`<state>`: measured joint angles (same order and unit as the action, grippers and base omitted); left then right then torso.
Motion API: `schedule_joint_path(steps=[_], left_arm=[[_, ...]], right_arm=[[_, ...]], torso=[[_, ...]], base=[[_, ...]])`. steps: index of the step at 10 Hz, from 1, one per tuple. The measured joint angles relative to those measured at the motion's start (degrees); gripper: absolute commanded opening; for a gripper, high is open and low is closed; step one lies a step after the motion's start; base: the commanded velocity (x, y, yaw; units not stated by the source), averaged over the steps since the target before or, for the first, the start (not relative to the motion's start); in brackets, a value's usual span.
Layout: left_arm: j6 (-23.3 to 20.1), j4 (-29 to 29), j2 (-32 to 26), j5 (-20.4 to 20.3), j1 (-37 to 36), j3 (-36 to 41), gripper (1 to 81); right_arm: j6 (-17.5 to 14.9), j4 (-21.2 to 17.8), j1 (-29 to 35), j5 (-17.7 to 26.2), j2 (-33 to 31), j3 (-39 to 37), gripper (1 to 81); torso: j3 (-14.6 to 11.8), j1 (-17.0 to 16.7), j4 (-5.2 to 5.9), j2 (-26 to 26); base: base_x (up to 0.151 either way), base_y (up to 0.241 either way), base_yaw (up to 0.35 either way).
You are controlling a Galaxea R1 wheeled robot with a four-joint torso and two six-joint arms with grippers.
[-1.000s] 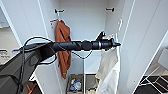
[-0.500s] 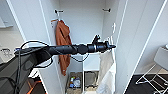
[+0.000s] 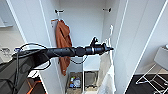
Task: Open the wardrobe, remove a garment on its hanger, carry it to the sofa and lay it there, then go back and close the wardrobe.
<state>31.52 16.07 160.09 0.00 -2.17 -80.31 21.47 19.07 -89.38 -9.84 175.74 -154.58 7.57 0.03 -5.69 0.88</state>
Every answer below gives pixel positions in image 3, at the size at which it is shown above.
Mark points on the white bottle green cap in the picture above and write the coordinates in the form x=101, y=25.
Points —
x=71, y=80

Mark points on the black wardrobe hook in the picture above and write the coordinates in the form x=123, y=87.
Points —
x=107, y=9
x=59, y=11

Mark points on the wall sign black icon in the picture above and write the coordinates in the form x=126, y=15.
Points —
x=4, y=50

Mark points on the white shelf compartment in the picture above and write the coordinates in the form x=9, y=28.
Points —
x=90, y=71

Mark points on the orange garment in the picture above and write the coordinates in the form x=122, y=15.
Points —
x=63, y=43

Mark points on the white clothes hanger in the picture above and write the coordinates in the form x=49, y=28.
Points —
x=60, y=16
x=111, y=35

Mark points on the paper sign orange edge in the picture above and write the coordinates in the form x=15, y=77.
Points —
x=54, y=21

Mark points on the white wardrobe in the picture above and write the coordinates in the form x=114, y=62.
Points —
x=86, y=26

